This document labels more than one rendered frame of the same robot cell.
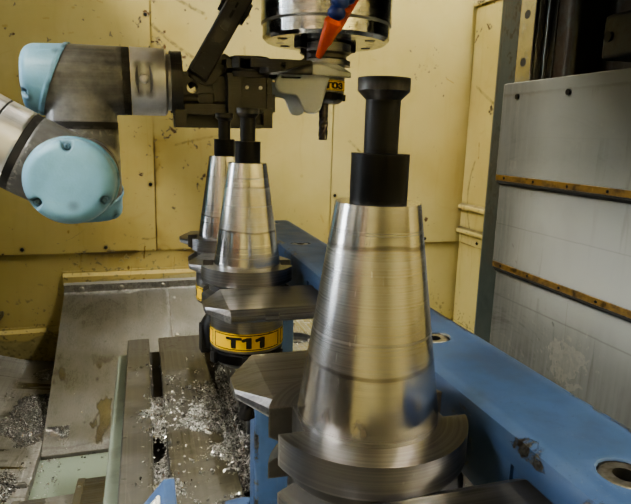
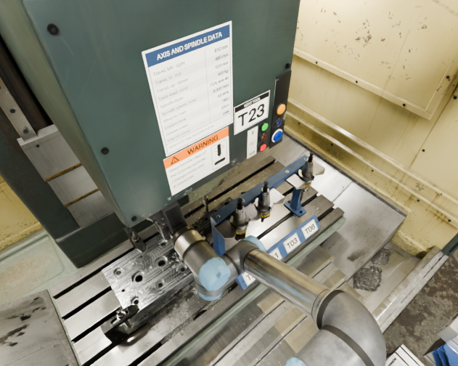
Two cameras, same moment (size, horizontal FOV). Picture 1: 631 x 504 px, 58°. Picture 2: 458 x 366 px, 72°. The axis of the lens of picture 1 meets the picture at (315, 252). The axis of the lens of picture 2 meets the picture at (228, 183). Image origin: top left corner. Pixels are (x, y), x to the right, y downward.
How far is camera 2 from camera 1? 1.23 m
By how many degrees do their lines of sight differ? 94
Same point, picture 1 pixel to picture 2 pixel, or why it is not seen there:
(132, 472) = (218, 308)
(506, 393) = (297, 165)
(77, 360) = not seen: outside the picture
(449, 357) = (292, 169)
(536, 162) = (70, 160)
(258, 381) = (302, 184)
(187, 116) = not seen: hidden behind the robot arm
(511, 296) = (82, 205)
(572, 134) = not seen: hidden behind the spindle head
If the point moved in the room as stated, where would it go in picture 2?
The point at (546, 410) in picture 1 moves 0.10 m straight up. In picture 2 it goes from (299, 163) to (303, 143)
